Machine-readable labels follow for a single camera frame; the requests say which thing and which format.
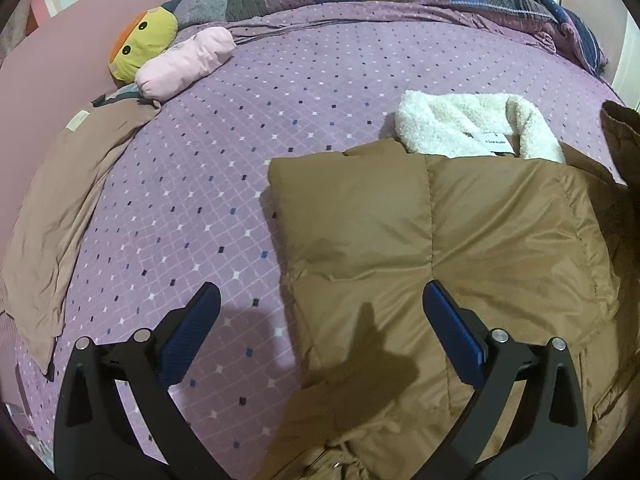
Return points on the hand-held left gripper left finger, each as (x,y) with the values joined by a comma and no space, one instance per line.
(187,325)

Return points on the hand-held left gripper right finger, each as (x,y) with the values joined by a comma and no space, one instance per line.
(452,325)

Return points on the brown padded jacket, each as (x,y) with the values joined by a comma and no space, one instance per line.
(450,240)

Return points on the tan pillowcase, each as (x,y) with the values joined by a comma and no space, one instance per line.
(60,210)

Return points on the purple diamond-print bed sheet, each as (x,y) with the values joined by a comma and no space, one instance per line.
(280,110)

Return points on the pink rolled cloth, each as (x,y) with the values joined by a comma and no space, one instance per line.
(182,62)

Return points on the yellow orange plush toy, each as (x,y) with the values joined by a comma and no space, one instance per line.
(142,45)

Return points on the pink pillow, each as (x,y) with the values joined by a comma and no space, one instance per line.
(60,50)

